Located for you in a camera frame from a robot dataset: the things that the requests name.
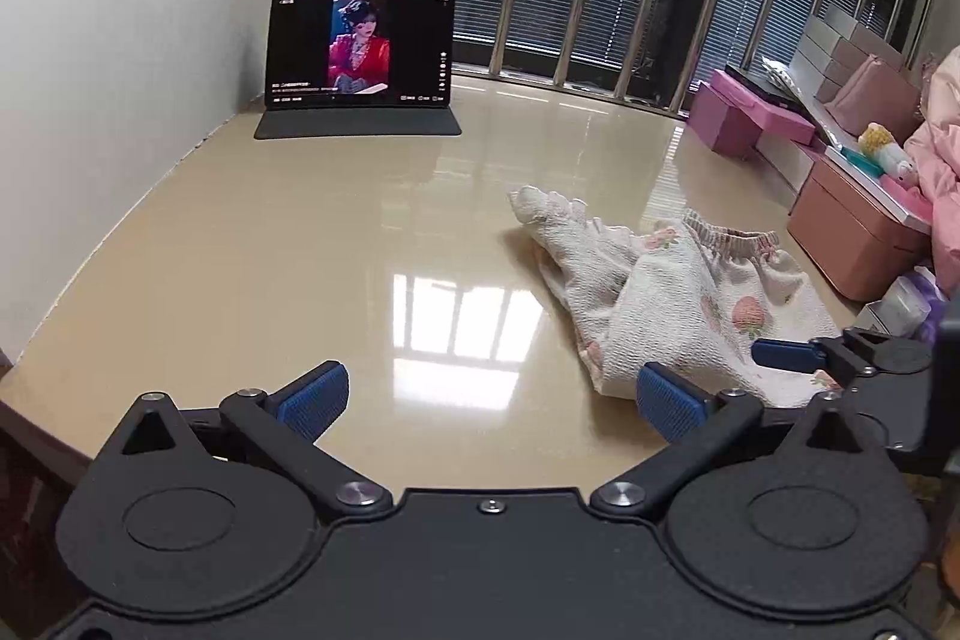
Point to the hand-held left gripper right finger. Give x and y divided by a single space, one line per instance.
670 407

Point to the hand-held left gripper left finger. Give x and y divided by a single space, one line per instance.
316 401

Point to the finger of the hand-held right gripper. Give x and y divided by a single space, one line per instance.
787 355

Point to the cream strawberry print pants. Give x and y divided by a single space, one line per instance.
675 302

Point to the small white box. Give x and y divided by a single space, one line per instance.
877 316

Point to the purple tissue pack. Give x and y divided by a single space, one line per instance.
919 302

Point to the brown storage box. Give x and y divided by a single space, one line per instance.
855 235

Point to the white cardboard box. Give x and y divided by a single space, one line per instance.
784 168

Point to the teal and pink books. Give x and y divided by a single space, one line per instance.
881 183

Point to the pink puffer jacket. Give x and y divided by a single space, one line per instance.
941 197

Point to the yellow white plush toy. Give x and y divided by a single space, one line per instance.
885 153

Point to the silver foil bag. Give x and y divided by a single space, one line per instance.
810 115

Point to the pink cardboard box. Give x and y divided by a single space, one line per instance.
720 123

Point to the pink flat box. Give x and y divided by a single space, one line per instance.
765 111

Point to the black flat box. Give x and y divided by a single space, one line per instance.
769 89

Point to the dusty pink pouch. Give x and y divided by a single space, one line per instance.
877 100

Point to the stack of grey boxes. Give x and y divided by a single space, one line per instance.
847 40

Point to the tablet with black keyboard cover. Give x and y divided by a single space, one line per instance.
360 55

